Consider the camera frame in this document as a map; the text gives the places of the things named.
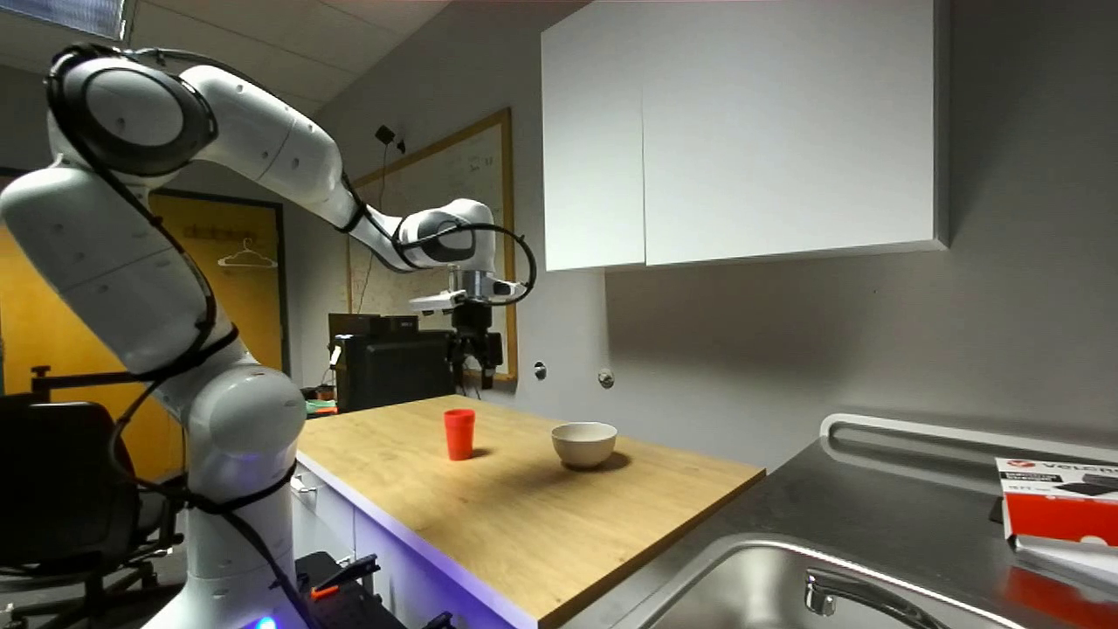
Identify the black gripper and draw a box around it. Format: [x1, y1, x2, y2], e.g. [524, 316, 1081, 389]
[452, 296, 506, 394]

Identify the red plastic cup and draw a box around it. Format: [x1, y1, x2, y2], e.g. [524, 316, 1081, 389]
[440, 405, 480, 466]

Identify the white ceramic bowl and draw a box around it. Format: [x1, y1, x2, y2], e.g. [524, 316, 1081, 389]
[547, 419, 622, 473]

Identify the wood framed whiteboard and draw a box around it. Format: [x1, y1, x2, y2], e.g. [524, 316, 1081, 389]
[341, 106, 522, 394]

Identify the white base cabinet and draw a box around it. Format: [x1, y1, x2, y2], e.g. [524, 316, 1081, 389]
[290, 450, 552, 629]

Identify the yellow door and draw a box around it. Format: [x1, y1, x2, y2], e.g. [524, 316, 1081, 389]
[0, 188, 290, 486]

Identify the black device with red part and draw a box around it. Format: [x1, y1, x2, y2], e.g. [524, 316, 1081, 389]
[293, 552, 392, 629]

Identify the stainless steel sink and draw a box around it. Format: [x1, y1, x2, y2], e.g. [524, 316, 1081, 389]
[633, 535, 1026, 629]

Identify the black clamp bar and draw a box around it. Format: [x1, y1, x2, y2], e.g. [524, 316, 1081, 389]
[27, 361, 156, 402]

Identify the chrome faucet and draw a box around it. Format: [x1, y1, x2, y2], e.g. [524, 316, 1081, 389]
[801, 569, 952, 629]

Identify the black office chair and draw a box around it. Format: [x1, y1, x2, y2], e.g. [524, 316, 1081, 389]
[0, 394, 179, 600]

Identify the ceiling light panel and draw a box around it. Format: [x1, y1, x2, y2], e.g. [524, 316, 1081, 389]
[0, 0, 127, 47]

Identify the red and white box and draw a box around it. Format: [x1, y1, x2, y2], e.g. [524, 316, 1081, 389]
[992, 455, 1118, 559]

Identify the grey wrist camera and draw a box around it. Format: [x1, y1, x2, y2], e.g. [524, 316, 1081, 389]
[409, 278, 524, 316]

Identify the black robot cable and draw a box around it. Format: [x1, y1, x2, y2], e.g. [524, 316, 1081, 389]
[392, 217, 543, 313]

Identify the small black wall camera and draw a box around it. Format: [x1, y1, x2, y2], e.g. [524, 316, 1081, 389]
[370, 120, 412, 158]

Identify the wire clothes hanger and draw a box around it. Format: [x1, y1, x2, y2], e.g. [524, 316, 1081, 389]
[213, 240, 284, 278]

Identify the white wall cabinet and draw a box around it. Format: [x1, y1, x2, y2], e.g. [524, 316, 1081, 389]
[538, 0, 949, 278]

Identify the white wall rail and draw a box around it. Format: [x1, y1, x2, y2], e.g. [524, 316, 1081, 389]
[817, 408, 1118, 470]

